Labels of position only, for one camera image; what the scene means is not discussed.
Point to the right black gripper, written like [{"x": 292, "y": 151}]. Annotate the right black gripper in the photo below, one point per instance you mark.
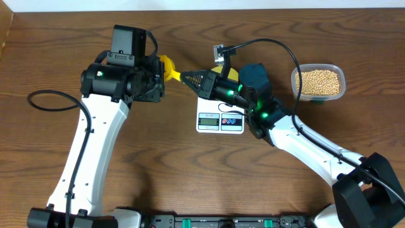
[{"x": 209, "y": 84}]

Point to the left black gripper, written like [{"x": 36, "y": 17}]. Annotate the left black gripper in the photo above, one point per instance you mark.
[{"x": 154, "y": 94}]

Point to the yellow measuring scoop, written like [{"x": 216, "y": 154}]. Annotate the yellow measuring scoop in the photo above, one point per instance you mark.
[{"x": 170, "y": 72}]

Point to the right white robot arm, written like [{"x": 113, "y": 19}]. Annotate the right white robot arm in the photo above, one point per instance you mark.
[{"x": 366, "y": 191}]

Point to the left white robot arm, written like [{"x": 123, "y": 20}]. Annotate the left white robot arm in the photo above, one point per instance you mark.
[{"x": 108, "y": 91}]

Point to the white digital kitchen scale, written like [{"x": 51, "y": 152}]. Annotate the white digital kitchen scale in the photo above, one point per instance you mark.
[{"x": 216, "y": 117}]

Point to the clear container of soybeans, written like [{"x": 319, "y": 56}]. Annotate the clear container of soybeans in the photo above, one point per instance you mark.
[{"x": 322, "y": 82}]

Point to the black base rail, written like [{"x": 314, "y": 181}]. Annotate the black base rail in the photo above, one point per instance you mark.
[{"x": 175, "y": 221}]

